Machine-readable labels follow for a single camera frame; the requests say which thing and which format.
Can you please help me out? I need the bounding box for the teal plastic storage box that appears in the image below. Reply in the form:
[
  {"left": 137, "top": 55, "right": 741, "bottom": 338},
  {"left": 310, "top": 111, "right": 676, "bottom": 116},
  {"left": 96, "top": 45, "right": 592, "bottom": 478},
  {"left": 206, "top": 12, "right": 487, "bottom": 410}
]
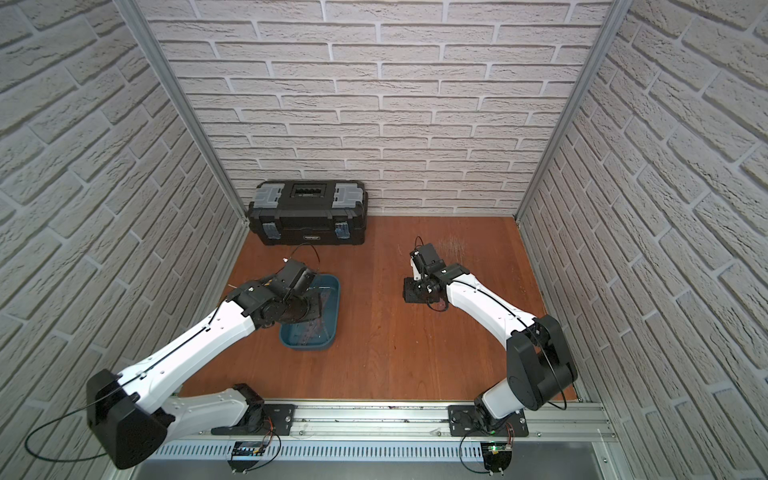
[{"left": 279, "top": 274, "right": 341, "bottom": 351}]

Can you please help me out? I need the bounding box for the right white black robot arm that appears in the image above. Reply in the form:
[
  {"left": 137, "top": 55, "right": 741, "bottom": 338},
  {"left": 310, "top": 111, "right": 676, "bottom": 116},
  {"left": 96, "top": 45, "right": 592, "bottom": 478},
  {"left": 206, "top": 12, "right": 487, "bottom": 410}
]
[{"left": 403, "top": 264, "right": 578, "bottom": 423}]

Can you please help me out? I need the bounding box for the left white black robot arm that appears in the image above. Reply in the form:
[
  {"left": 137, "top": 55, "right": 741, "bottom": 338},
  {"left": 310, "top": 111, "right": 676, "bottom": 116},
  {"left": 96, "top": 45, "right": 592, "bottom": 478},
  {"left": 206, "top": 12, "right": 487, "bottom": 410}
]
[{"left": 85, "top": 281, "right": 323, "bottom": 470}]

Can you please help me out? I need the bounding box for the black plastic toolbox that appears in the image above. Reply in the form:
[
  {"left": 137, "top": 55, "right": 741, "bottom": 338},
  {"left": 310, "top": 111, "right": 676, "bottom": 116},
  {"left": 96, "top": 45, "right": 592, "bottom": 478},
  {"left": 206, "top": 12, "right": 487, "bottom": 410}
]
[{"left": 247, "top": 180, "right": 368, "bottom": 246}]

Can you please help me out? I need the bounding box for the left controller board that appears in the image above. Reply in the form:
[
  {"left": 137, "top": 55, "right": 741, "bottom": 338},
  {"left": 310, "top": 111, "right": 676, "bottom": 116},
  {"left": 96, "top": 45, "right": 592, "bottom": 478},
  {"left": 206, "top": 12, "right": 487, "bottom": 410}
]
[{"left": 228, "top": 441, "right": 270, "bottom": 473}]

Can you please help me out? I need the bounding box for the controller board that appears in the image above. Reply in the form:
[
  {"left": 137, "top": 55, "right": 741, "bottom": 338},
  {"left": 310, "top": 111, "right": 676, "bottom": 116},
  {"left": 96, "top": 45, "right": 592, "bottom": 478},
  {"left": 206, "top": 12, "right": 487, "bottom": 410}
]
[
  {"left": 228, "top": 441, "right": 270, "bottom": 473},
  {"left": 481, "top": 442, "right": 513, "bottom": 475}
]

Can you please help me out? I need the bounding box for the right controller board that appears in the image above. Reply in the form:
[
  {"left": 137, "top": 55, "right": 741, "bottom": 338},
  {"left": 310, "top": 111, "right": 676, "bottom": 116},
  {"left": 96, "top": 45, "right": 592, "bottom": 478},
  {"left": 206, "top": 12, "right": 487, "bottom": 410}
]
[{"left": 481, "top": 442, "right": 513, "bottom": 475}]

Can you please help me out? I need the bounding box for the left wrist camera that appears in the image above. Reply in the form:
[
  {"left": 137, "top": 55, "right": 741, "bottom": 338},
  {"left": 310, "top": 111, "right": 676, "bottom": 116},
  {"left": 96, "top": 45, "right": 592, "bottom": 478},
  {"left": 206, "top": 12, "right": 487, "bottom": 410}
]
[{"left": 276, "top": 259, "right": 317, "bottom": 298}]

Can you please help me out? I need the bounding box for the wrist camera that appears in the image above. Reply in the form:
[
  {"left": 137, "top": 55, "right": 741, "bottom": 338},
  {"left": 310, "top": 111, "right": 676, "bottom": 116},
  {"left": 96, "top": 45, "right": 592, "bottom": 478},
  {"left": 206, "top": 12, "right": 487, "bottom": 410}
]
[
  {"left": 410, "top": 243, "right": 446, "bottom": 281},
  {"left": 276, "top": 259, "right": 317, "bottom": 298}
]

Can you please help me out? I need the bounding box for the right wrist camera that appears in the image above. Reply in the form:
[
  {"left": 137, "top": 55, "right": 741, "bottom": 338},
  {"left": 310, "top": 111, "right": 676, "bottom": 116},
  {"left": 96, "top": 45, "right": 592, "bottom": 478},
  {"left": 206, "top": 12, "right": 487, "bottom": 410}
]
[{"left": 410, "top": 243, "right": 446, "bottom": 281}]

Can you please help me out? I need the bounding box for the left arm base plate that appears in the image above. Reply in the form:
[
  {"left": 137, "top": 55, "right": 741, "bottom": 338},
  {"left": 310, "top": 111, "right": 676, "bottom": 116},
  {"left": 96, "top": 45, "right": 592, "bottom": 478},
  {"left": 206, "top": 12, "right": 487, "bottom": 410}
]
[{"left": 211, "top": 403, "right": 296, "bottom": 436}]

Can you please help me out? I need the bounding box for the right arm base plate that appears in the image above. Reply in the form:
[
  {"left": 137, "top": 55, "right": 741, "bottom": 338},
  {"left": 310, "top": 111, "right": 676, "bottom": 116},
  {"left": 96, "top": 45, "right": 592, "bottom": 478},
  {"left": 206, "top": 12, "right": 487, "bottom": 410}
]
[{"left": 447, "top": 404, "right": 529, "bottom": 439}]

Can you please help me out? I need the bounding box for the aluminium front rail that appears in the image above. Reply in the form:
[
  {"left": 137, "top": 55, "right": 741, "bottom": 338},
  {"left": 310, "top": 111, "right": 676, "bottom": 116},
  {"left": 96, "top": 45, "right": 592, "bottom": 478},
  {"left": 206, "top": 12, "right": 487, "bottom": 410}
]
[{"left": 122, "top": 399, "right": 619, "bottom": 445}]

